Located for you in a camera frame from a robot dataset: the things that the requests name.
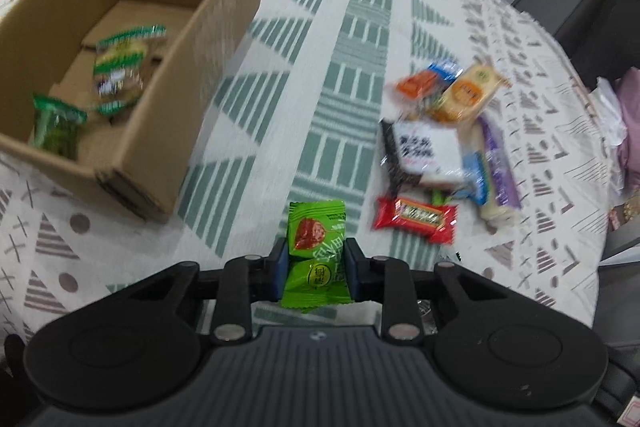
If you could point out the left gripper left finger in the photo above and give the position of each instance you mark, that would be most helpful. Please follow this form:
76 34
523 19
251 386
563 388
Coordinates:
244 281

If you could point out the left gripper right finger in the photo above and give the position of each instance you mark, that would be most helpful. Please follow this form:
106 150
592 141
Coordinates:
389 282

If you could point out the yellow biscuit stick packet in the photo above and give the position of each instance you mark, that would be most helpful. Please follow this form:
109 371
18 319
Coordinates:
469 94

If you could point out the blue candy packet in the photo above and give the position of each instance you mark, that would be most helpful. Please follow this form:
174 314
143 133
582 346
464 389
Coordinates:
447 70

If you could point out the red candy packet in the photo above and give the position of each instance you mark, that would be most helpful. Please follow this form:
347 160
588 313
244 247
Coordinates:
437 224

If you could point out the black white snack packet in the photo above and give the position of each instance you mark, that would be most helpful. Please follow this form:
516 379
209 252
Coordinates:
418 153

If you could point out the blue white snack packet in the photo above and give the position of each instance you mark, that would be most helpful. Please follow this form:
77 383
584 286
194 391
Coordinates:
475 186

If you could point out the purple wafer packet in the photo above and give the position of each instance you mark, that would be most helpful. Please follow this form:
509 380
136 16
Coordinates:
503 203

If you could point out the orange snack packet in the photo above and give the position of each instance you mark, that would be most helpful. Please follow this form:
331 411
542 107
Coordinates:
420 85

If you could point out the small green candy packet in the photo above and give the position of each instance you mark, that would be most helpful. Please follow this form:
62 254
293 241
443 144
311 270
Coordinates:
56 126

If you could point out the green white snack packet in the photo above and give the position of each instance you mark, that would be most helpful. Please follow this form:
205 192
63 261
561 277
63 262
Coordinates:
122 67

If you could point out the cardboard box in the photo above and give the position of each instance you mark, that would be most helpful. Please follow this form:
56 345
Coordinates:
138 158

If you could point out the white plastic bag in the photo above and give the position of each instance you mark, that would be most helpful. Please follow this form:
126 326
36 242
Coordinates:
609 111

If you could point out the patterned bed cover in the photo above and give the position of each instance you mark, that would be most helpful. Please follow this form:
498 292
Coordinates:
296 118

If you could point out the pink cloth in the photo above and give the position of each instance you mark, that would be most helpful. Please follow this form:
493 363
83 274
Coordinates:
628 94

